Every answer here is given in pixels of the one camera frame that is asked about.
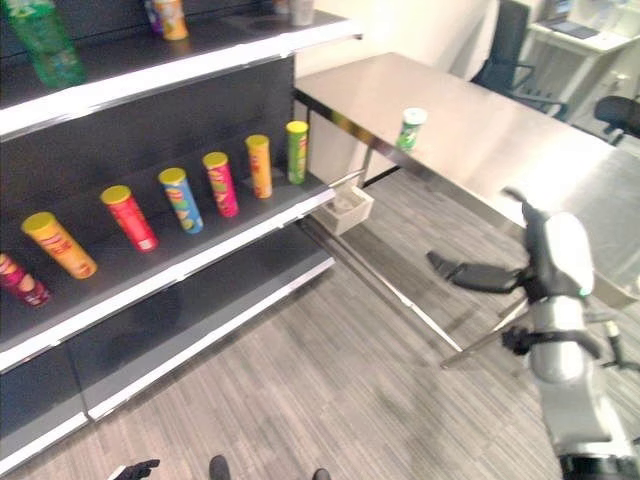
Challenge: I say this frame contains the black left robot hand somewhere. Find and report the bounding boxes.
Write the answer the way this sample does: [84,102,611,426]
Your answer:
[107,458,161,480]

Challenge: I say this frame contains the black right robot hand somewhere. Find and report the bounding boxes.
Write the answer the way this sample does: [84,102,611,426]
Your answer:
[426,186,596,305]

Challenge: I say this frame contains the steel table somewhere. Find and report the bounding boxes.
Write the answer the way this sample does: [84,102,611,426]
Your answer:
[293,52,640,370]

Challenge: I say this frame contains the black mesh office chair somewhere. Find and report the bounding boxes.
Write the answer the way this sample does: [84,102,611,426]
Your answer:
[593,94,640,147]

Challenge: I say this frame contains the green chips can white lid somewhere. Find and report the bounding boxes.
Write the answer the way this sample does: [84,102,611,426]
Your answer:
[395,107,429,153]

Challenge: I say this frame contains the white desk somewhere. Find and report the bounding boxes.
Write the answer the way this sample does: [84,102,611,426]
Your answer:
[519,0,640,131]

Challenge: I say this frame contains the white box under table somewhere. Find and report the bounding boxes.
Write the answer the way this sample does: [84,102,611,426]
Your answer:
[319,185,376,236]

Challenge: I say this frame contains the maroon chips can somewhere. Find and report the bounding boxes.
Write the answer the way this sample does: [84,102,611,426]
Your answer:
[0,252,53,308]

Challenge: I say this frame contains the laptop on desk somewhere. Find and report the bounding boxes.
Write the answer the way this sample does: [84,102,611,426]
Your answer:
[542,0,600,41]

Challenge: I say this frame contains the yellow-orange chips can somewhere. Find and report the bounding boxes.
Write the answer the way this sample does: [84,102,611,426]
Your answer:
[21,211,99,280]

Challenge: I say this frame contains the red chips can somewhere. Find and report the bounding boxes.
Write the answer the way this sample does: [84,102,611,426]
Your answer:
[99,184,160,253]

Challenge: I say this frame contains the blue chips can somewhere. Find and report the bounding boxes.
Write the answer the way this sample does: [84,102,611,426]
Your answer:
[157,167,205,235]

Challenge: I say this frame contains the lime green chips can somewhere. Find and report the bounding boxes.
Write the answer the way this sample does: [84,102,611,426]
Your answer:
[285,120,310,185]

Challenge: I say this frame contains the magenta chips can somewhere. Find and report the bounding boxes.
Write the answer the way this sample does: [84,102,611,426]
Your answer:
[201,151,241,219]

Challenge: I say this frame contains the orange chips can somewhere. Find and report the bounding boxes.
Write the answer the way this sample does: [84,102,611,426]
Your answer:
[244,134,274,200]

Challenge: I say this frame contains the black white-edged shelf unit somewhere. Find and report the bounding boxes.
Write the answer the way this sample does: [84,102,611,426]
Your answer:
[0,0,364,476]

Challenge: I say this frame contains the grey chips can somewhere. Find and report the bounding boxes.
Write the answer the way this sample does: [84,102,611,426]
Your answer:
[288,0,315,27]

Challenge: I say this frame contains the purple chips can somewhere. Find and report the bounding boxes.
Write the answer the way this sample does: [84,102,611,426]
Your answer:
[143,0,165,36]

